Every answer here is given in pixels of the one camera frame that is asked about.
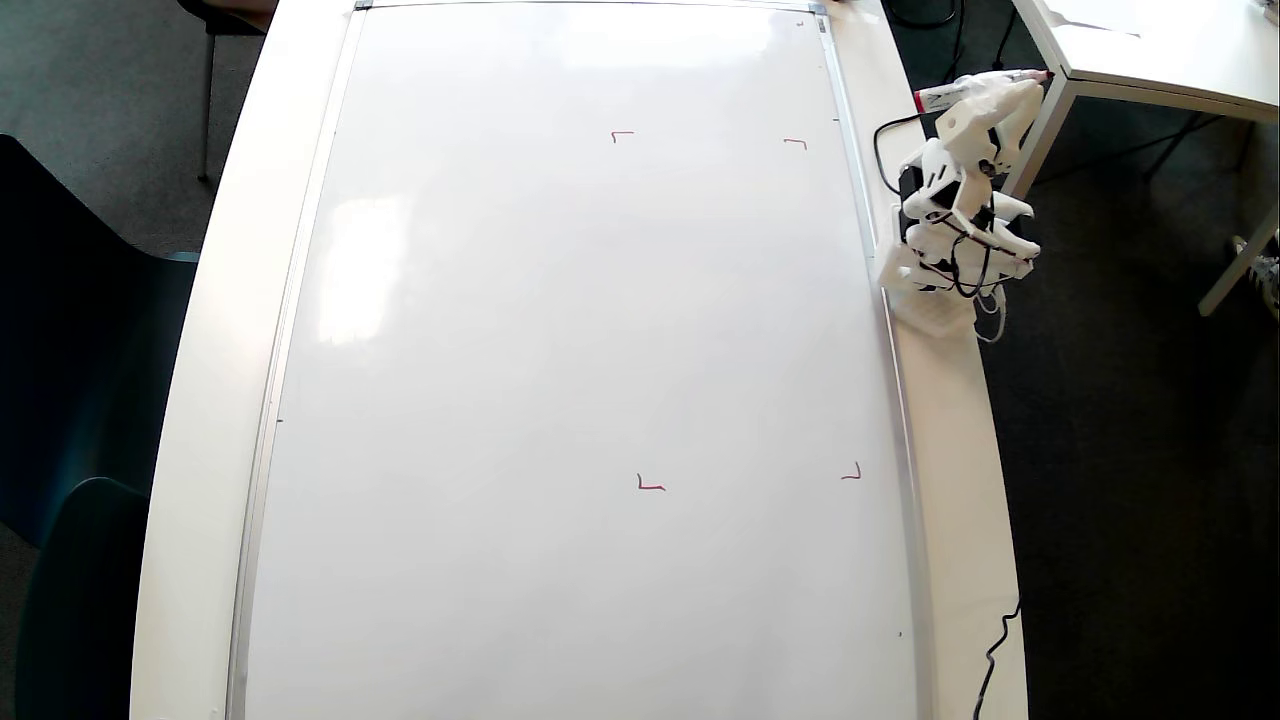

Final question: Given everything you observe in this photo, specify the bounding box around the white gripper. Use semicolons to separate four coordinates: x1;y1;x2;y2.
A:
932;76;1047;179

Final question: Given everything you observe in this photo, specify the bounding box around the white whiteboard with metal frame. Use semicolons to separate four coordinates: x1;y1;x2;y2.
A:
225;0;936;720

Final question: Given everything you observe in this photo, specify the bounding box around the red whiteboard marker pen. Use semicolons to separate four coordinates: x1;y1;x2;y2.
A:
913;68;1055;113

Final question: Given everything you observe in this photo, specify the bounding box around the dark blue chair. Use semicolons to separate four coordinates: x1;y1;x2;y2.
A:
0;135;201;546

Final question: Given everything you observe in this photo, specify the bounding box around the black chair with metal leg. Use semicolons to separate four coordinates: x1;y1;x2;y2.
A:
178;0;279;186

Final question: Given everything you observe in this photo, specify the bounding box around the white grey sneaker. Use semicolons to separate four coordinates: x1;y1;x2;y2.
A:
1232;235;1280;321

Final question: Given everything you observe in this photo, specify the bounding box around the white side table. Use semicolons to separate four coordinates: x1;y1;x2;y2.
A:
1000;0;1280;317

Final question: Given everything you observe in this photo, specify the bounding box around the black cable at table edge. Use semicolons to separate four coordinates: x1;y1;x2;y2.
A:
972;598;1021;720

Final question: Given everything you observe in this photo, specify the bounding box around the black looped floor cable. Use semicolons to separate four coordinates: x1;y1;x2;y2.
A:
883;0;969;81

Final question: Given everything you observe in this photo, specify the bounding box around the white base cable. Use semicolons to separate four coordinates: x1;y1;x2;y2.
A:
975;285;1009;344

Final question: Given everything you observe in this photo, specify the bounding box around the thin black floor cable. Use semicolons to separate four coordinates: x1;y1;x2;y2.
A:
1030;112;1256;186

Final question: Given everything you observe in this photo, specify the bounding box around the black camera cable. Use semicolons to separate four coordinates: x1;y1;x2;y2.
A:
873;112;941;196

